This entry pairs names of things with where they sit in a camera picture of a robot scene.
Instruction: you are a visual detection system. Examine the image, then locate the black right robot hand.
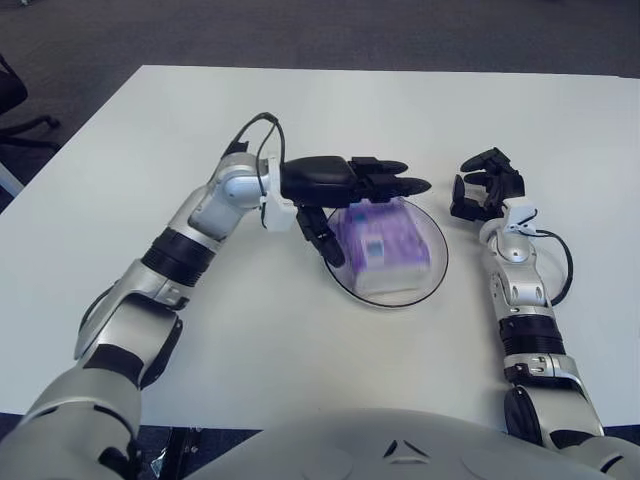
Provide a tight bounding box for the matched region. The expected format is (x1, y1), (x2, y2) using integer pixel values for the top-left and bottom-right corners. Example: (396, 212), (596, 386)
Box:
(449, 147), (526, 222)

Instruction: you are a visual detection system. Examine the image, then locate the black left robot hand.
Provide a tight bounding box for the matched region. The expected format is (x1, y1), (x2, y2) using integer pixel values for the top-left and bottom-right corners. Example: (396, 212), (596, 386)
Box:
(279, 155), (433, 267)

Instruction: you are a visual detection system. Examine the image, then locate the purple tissue paper pack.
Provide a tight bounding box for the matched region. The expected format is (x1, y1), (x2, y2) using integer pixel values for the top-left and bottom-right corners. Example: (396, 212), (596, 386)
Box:
(339, 197), (434, 296)

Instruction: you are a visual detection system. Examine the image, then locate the white plate with black rim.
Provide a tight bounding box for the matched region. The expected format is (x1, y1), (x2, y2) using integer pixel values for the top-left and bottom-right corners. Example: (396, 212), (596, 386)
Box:
(319, 197), (448, 309)

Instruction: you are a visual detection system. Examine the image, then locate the grey robot torso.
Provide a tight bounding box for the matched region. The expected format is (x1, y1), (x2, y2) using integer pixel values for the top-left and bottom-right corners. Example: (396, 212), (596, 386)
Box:
(184, 407), (601, 480)

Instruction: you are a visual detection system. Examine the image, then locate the white desk edge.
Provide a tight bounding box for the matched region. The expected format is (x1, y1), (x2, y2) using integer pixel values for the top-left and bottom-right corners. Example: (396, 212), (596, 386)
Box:
(0, 159), (25, 197)

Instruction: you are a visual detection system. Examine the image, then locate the black office chair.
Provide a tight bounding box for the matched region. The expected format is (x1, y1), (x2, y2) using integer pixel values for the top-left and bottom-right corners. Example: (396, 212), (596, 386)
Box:
(0, 52), (61, 151)

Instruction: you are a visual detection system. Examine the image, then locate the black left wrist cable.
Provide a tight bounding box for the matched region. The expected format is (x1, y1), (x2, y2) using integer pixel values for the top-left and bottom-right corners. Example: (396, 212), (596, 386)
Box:
(224, 112), (287, 226)

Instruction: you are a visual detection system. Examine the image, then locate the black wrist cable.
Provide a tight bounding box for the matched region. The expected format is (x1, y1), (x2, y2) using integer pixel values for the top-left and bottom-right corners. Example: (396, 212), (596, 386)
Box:
(224, 112), (287, 226)
(532, 227), (574, 304)

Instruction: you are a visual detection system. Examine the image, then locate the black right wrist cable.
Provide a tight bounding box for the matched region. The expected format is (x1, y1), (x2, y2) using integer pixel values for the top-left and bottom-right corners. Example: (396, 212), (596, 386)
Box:
(532, 227), (574, 304)

